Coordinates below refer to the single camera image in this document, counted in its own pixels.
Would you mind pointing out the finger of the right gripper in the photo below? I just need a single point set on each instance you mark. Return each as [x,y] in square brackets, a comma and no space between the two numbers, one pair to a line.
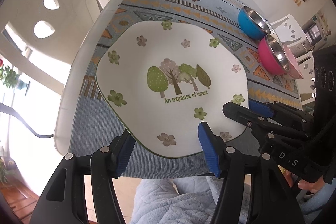
[280,125]
[271,110]

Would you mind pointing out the light blue quilted clothing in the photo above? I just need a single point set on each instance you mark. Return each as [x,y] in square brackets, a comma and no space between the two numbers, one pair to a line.
[193,200]

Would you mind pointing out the person's right hand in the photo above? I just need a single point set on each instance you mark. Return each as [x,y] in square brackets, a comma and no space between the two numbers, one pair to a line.
[304,185]

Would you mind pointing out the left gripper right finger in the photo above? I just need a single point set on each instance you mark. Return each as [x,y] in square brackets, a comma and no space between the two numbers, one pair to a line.
[228,163]

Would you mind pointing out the white chair right side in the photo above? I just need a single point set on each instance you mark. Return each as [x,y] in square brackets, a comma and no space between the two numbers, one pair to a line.
[288,31]

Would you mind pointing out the white chair near left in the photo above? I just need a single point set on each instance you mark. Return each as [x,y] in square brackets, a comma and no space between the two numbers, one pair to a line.
[55,28]

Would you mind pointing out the green potted plant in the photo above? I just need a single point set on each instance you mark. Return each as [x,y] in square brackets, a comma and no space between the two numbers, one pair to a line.
[9,77]

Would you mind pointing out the pink polka dot bowl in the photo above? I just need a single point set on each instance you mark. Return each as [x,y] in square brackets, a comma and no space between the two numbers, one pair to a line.
[294,70]

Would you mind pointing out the blue steel bowl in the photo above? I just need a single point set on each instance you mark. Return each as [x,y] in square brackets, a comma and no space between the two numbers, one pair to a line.
[252,23]

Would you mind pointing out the forest print square plate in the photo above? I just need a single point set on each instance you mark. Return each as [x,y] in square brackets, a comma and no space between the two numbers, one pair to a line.
[163,79]

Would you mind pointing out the white chair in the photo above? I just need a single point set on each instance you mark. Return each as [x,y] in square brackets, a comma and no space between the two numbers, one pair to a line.
[288,31]
[55,28]
[306,86]

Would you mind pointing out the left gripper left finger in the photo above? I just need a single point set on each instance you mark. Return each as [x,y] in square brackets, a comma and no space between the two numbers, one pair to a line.
[107,163]

